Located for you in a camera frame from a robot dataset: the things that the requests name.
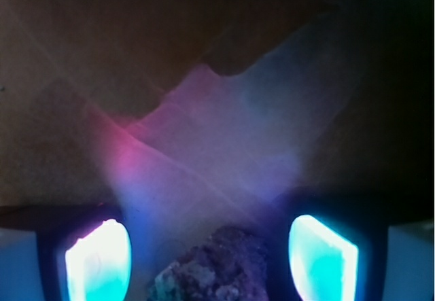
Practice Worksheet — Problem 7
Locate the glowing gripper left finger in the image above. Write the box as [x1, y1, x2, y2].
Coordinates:
[36, 209, 132, 300]

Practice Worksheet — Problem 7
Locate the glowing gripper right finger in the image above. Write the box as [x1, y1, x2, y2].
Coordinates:
[285, 196, 387, 300]

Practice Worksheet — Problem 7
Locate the brown paper-lined cardboard box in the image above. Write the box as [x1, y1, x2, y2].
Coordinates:
[0, 0, 435, 234]

